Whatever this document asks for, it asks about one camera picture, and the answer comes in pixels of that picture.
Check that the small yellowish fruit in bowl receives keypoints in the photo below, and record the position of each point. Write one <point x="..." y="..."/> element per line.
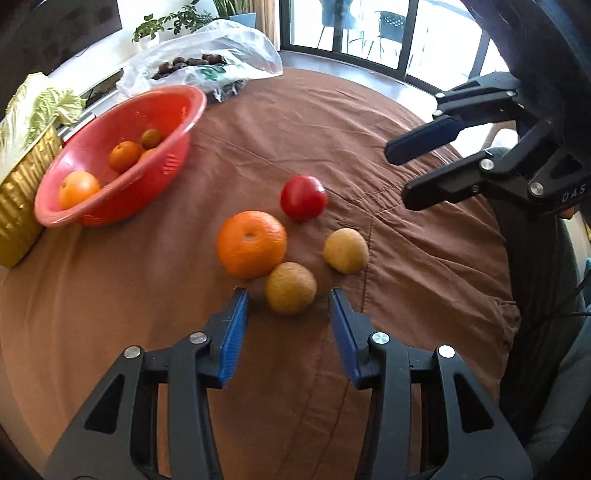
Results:
<point x="150" y="139"/>

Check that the white tv cabinet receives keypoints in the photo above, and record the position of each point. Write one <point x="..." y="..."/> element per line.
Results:
<point x="92" y="73"/>

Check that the small potted plant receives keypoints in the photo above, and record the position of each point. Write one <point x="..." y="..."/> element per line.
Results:
<point x="147" y="34"/>

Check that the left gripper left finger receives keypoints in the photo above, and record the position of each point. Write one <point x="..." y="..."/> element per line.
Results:
<point x="114" y="433"/>

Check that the clear plastic bag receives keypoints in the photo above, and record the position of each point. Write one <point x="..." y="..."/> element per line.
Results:
<point x="250" y="55"/>

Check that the dark chestnuts pile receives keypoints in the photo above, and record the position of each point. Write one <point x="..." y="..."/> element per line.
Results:
<point x="209" y="61"/>

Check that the black wall television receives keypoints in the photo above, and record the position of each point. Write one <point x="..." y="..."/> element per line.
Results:
<point x="49" y="35"/>

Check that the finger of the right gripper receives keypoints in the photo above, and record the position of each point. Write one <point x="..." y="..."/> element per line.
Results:
<point x="493" y="98"/>
<point x="492" y="173"/>

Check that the red plastic colander bowl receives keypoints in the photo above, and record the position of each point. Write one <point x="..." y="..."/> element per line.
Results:
<point x="173" y="110"/>

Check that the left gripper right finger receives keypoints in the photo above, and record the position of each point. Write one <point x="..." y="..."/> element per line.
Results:
<point x="465" y="435"/>

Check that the grey chair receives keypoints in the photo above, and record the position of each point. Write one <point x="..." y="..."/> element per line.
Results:
<point x="545" y="391"/>

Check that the blue-grey planter pot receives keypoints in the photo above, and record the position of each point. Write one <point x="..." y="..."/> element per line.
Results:
<point x="245" y="19"/>

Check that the large orange on table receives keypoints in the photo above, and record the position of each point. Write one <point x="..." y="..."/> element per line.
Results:
<point x="250" y="244"/>

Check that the person right hand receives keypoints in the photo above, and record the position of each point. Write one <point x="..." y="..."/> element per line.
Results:
<point x="568" y="213"/>

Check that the gold foil tray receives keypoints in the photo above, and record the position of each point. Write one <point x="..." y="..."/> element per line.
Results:
<point x="19" y="227"/>

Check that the brown longan fruit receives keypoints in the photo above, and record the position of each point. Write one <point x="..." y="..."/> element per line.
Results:
<point x="346" y="251"/>
<point x="290" y="288"/>

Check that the brown tablecloth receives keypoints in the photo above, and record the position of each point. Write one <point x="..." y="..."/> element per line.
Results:
<point x="434" y="277"/>

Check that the red tomato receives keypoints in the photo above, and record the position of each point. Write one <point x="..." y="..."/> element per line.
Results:
<point x="303" y="198"/>

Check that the napa cabbage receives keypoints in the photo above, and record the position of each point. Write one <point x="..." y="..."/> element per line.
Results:
<point x="37" y="103"/>

